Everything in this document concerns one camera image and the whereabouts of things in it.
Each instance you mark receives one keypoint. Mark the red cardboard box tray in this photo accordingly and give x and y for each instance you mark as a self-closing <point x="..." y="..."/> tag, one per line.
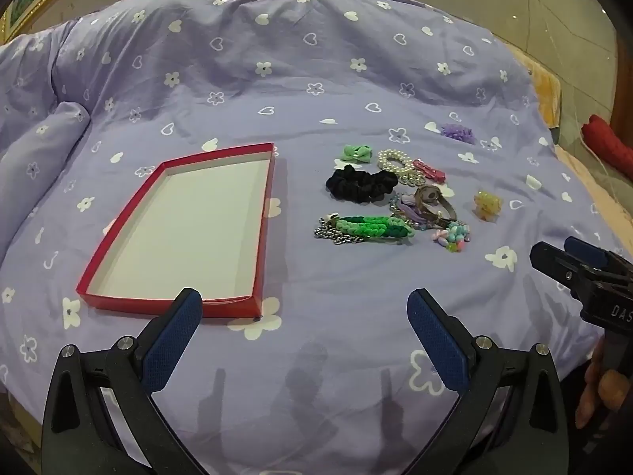
<point x="188" y="227"/>

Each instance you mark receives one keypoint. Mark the yellow hair claw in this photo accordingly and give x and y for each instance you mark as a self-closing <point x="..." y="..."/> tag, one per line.
<point x="487" y="204"/>

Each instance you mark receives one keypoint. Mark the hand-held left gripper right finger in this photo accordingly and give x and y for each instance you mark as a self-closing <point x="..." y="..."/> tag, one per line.
<point x="440" y="341"/>

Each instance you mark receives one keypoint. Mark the purple floral duvet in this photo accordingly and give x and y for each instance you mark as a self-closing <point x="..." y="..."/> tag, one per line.
<point x="296" y="84"/>

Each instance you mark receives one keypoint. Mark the black scrunchie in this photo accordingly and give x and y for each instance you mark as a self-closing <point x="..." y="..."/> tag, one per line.
<point x="346" y="181"/>

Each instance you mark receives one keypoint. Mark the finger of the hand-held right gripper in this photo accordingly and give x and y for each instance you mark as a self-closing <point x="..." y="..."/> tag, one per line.
<point x="554" y="262"/>
<point x="588" y="252"/>

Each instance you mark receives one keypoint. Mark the gold wrist watch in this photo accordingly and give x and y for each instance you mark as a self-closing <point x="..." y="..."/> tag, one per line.
<point x="428" y="194"/>

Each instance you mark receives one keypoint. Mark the pink hair clip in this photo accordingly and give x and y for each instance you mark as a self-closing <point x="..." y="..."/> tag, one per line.
<point x="428" y="169"/>

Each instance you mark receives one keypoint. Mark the orange bed sheet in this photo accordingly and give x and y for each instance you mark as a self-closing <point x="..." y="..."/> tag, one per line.
<point x="546" y="89"/>

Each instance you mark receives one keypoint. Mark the person's right hand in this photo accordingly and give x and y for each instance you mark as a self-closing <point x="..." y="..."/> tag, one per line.
<point x="593" y="386"/>

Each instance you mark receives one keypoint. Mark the red cloth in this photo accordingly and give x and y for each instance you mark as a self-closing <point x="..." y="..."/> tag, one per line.
<point x="608" y="143"/>

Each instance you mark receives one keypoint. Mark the purple flower scrunchie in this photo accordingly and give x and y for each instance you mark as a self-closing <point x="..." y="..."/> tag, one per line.
<point x="457" y="132"/>

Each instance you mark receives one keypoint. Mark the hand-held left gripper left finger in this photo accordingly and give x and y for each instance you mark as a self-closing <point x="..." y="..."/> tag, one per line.
<point x="173" y="341"/>

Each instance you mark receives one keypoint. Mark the gold framed picture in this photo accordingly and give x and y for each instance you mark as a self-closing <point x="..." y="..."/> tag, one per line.
<point x="27" y="7"/>

